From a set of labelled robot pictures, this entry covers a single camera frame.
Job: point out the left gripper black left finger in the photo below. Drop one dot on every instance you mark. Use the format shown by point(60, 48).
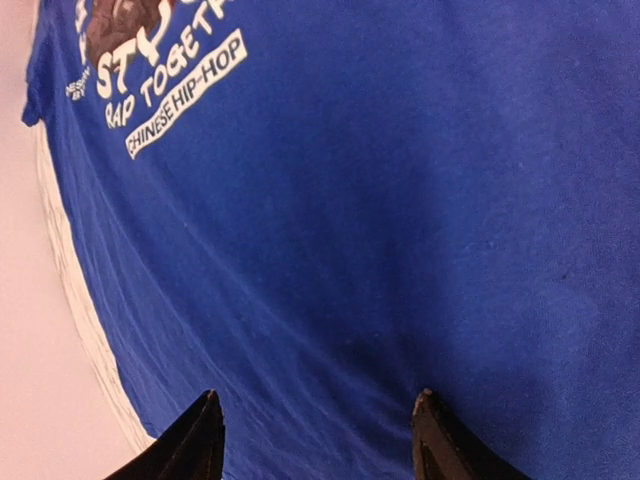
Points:
point(192, 448)

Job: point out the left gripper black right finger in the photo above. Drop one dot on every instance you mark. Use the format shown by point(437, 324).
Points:
point(443, 448)

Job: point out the blue printed t-shirt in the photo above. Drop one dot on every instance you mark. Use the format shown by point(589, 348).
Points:
point(320, 208)

